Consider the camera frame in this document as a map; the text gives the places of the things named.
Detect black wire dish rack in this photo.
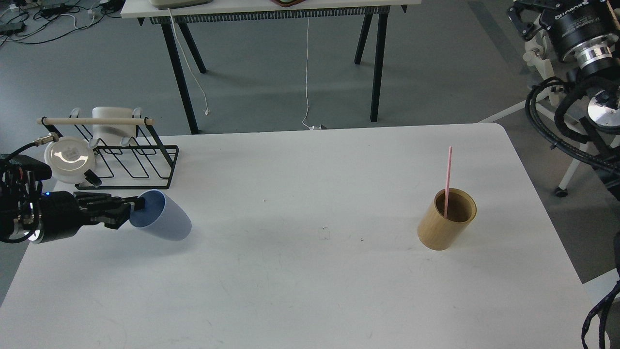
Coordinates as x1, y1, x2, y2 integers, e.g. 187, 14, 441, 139
42, 125, 180, 190

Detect pink chopstick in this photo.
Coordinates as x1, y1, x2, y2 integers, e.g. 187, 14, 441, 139
443, 146, 452, 219

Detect white office chair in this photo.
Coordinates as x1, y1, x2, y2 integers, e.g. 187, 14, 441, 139
480, 34, 601, 197

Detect light blue plastic cup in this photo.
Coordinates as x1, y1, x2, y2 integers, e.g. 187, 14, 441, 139
130, 190, 192, 241

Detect white hanging cable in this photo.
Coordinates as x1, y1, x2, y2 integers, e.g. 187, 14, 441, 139
302, 17, 324, 131

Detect bamboo cylinder holder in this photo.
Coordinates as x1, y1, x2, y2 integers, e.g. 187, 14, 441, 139
417, 188, 478, 251

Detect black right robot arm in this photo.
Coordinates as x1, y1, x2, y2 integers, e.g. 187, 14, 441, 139
507, 0, 619, 198

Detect white mug on rack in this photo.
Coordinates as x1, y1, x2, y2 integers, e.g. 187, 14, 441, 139
89, 107, 137, 147

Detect white background table black legs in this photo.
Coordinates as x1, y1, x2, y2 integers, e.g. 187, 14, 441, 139
120, 0, 422, 135

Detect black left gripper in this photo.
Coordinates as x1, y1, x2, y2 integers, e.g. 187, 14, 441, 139
30, 191, 145, 243

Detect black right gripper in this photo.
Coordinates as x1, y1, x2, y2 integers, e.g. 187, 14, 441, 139
507, 0, 620, 68

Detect wooden rack handle rod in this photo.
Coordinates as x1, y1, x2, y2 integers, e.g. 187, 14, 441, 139
36, 117, 155, 126

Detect floor cables and power strips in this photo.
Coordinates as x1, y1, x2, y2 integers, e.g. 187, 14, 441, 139
0, 0, 126, 48

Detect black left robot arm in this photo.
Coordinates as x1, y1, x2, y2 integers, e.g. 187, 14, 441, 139
1, 132, 146, 244

